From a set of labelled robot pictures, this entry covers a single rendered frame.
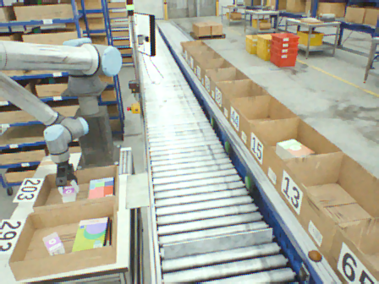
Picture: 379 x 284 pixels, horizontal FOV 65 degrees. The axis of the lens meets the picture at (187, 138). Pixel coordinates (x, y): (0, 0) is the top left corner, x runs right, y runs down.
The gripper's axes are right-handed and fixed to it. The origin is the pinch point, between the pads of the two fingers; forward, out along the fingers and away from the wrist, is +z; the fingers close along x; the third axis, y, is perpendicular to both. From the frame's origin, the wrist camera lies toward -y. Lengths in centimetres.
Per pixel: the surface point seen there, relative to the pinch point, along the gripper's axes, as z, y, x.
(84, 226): -1.4, -29.3, -9.8
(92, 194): -1.3, -6.4, -12.1
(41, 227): 2.4, -20.0, 11.0
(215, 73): -22, 116, -116
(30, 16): -78, 124, 26
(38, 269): -1.2, -47.8, 5.5
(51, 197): 2.5, 2.9, 10.5
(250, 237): 0, -52, -79
